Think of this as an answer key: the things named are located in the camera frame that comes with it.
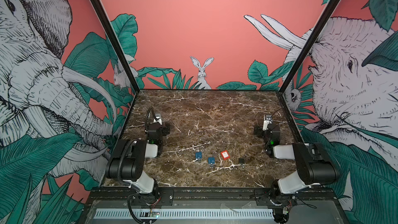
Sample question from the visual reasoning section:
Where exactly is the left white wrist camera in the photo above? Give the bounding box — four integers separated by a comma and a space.
154, 113, 163, 125

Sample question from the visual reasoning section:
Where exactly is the blue padlock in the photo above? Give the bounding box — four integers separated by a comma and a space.
208, 157, 215, 168
195, 151, 203, 162

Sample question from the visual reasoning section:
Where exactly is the right black frame post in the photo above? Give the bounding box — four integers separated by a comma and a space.
279, 0, 341, 93

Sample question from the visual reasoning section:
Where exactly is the blue padlock left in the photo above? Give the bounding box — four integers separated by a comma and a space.
195, 151, 203, 162

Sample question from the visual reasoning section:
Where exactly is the red padlock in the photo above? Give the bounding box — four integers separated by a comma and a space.
220, 150, 231, 160

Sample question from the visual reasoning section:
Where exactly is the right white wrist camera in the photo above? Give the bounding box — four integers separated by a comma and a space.
262, 115, 273, 131

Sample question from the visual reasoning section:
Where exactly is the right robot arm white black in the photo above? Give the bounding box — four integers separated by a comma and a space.
254, 123, 340, 206

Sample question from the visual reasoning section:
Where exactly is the black frame post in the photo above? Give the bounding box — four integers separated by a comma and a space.
90, 0, 140, 94
279, 0, 341, 93

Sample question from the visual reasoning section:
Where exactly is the blue padlock middle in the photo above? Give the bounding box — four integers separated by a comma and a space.
208, 157, 215, 168

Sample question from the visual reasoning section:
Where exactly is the white slotted cable duct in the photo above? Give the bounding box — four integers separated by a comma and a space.
94, 208, 274, 220

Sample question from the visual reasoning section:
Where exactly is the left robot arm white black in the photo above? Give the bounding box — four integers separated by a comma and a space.
105, 122, 170, 206

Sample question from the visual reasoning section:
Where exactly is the left black frame post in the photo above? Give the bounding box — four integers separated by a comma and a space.
90, 0, 140, 94

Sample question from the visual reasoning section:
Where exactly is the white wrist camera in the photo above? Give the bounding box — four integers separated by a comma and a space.
262, 115, 273, 131
154, 113, 163, 125

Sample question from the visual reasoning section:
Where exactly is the black front mounting rail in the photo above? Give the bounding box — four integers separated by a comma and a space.
86, 187, 339, 206

